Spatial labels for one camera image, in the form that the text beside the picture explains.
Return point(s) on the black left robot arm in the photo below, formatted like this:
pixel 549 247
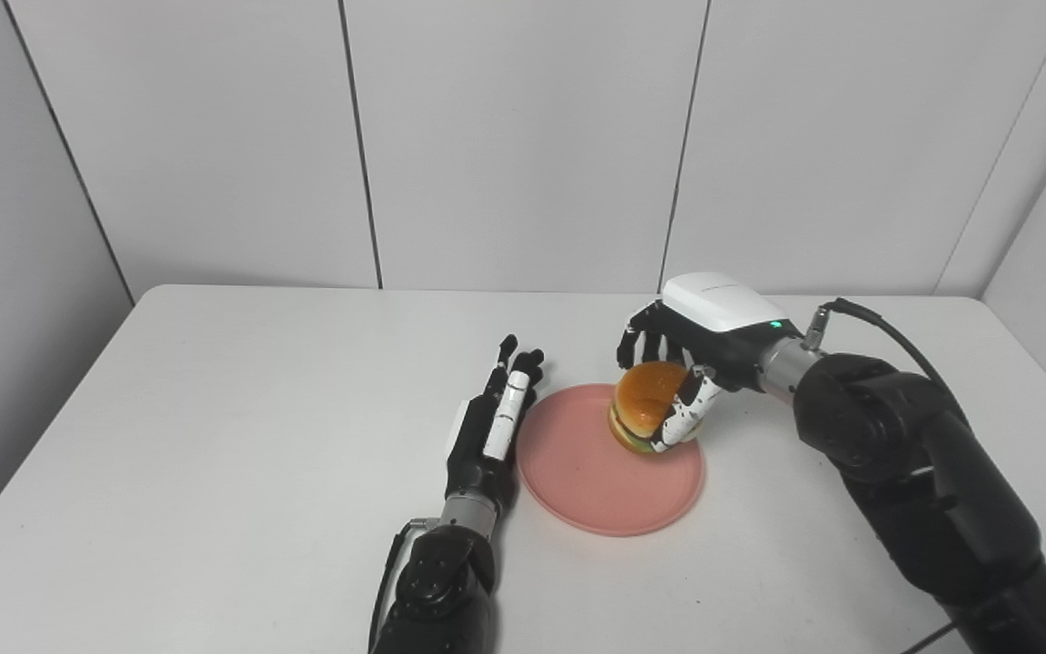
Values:
pixel 441 590

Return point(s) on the toy hamburger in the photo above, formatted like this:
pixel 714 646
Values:
pixel 641 400

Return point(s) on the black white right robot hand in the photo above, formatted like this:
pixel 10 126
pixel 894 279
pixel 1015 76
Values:
pixel 723 318

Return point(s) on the pink round plate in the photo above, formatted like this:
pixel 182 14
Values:
pixel 596 486

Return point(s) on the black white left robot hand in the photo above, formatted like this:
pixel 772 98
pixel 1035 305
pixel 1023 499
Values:
pixel 482 445

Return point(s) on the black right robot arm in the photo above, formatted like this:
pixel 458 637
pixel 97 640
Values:
pixel 932 481

